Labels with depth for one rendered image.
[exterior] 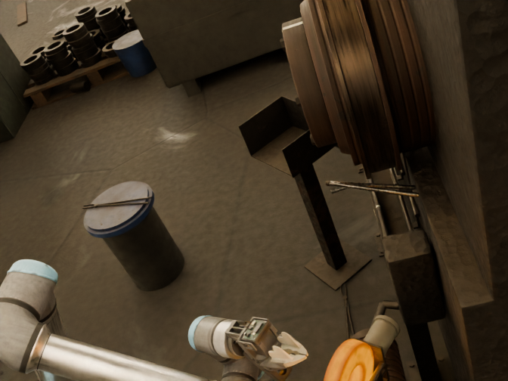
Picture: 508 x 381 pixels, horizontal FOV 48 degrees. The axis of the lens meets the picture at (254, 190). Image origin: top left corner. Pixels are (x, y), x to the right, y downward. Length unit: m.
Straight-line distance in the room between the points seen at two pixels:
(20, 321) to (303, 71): 0.84
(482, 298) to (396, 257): 0.25
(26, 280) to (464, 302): 0.98
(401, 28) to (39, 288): 1.00
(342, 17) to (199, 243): 1.84
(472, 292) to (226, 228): 1.81
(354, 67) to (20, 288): 0.91
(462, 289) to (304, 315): 1.23
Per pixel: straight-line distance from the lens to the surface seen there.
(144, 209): 2.40
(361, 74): 1.06
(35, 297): 1.47
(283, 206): 2.73
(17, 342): 1.41
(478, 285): 1.11
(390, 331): 1.30
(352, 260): 2.37
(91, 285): 2.92
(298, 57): 1.16
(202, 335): 1.45
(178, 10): 3.73
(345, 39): 1.06
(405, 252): 1.27
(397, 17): 1.10
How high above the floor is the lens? 1.74
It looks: 37 degrees down
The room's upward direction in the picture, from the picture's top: 24 degrees counter-clockwise
